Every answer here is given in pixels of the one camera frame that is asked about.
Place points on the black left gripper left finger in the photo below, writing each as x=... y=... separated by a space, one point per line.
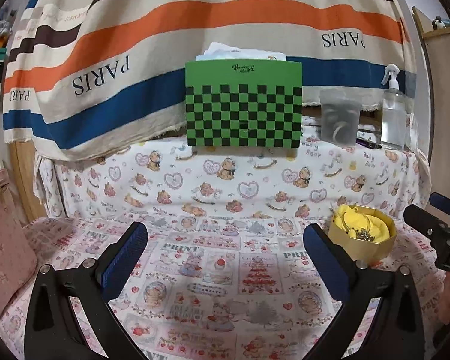
x=52 y=328

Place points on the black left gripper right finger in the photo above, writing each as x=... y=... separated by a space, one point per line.
x=396 y=330

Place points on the gold hexagonal jewelry box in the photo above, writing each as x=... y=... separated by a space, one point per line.
x=369 y=252

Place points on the pink padded case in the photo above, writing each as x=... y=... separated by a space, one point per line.
x=17 y=259

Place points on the yellow cloth lining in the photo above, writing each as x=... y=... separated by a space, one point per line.
x=350 y=219

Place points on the purple pen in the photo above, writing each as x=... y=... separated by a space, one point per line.
x=368 y=144

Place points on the clear spray bottle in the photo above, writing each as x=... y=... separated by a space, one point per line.
x=394 y=110

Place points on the baby bear print cloth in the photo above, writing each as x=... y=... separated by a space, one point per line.
x=169 y=177

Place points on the print pattern cloth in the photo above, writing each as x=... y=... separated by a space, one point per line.
x=205 y=288

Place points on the translucent plastic cup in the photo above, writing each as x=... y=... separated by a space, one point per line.
x=340 y=114

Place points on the green black checkered box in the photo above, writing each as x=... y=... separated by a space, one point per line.
x=243 y=103

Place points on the striped Paris towel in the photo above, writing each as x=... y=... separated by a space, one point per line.
x=86 y=77

